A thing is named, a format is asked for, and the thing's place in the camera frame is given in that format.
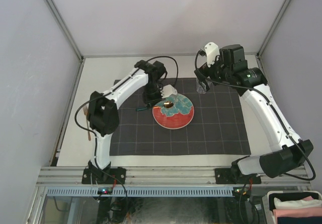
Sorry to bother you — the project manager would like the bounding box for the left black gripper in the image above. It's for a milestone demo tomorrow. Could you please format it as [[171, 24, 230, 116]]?
[[142, 83, 166, 111]]

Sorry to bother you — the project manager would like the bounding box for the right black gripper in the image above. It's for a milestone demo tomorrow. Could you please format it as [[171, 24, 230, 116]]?
[[195, 49, 233, 91]]

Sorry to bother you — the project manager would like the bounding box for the gold spoon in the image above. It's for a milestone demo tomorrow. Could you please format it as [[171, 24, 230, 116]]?
[[135, 101, 174, 112]]

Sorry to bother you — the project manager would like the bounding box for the clear drinking glass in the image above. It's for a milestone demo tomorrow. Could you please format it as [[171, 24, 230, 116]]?
[[196, 79, 210, 94]]

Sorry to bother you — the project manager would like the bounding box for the red and teal plate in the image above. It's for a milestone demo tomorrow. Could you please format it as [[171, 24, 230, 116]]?
[[152, 94, 195, 129]]

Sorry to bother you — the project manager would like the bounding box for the dark grey checked cloth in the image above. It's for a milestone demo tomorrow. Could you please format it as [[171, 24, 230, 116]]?
[[110, 78, 251, 156]]

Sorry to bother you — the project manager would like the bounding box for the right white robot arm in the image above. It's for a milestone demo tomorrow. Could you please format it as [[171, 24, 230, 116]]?
[[194, 42, 316, 183]]

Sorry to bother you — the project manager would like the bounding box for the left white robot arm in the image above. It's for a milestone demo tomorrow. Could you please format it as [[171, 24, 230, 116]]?
[[88, 60, 167, 184]]

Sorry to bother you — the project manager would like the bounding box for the gold fork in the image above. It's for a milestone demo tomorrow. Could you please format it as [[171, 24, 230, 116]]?
[[83, 105, 91, 141]]

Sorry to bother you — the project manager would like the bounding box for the white laundry basket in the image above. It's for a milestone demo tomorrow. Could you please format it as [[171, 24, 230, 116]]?
[[262, 191, 321, 223]]

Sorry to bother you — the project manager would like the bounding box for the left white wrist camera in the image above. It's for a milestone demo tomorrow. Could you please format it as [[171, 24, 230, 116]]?
[[160, 84, 178, 99]]

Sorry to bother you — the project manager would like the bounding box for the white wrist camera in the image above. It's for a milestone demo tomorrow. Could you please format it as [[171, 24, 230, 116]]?
[[160, 84, 178, 99], [204, 42, 220, 67]]

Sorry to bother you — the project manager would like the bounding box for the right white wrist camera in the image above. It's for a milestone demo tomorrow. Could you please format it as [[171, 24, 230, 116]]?
[[204, 42, 220, 67]]

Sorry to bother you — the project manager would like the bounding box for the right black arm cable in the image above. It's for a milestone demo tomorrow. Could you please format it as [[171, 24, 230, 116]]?
[[195, 49, 316, 202]]

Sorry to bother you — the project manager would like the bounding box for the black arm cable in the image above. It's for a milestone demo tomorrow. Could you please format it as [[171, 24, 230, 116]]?
[[195, 49, 316, 202], [74, 55, 180, 169]]

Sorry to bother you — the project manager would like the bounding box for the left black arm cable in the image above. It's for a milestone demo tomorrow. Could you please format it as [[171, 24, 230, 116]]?
[[74, 55, 180, 169]]

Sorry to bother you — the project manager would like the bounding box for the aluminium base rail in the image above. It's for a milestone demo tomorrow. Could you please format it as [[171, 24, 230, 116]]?
[[36, 165, 310, 186]]

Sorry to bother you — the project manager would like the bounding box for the blue slotted cable duct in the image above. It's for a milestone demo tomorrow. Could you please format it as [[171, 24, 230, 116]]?
[[47, 186, 233, 197]]

